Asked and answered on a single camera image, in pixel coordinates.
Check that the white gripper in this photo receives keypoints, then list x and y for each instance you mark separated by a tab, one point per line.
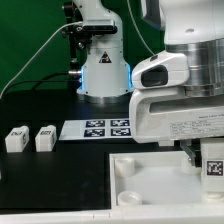
167	114

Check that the white square tabletop part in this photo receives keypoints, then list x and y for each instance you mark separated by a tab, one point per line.
157	178

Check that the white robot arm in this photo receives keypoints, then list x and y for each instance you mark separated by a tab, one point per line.
194	28

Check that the white sheet with markers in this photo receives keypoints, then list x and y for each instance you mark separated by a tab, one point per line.
95	129

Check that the black clamp stand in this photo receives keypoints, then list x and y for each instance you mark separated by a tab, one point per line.
72	15

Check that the white front rail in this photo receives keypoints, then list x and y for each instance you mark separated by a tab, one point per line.
192	214

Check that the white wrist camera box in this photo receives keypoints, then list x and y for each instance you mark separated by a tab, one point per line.
161	71

